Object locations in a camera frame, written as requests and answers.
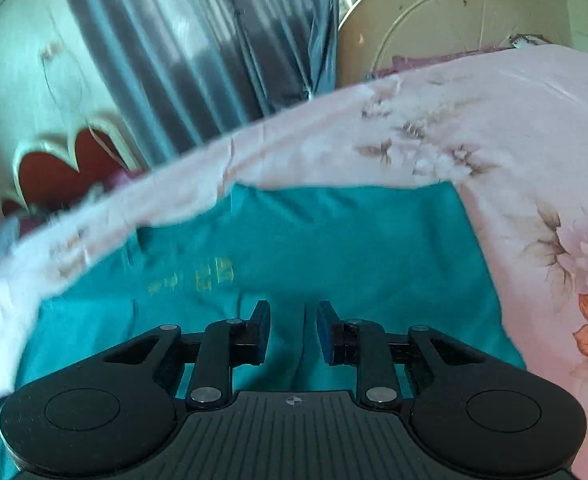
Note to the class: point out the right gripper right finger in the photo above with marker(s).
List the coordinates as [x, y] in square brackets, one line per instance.
[366, 346]

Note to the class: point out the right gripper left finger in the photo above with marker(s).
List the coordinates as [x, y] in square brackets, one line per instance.
[222, 347]

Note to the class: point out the teal long sleeve sweatshirt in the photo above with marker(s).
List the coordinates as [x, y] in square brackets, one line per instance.
[398, 258]

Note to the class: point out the pile of clothes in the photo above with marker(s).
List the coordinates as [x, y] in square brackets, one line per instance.
[21, 223]

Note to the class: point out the red heart-shaped headboard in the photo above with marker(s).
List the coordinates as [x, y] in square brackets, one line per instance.
[54, 170]

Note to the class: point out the pink floral bed sheet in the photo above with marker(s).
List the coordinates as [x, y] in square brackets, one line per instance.
[508, 129]

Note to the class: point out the pink pillow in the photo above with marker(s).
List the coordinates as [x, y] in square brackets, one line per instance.
[401, 63]

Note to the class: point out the blue grey curtain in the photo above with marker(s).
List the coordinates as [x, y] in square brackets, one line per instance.
[183, 72]

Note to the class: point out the cream round headboard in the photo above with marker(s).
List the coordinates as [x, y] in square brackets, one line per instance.
[375, 32]

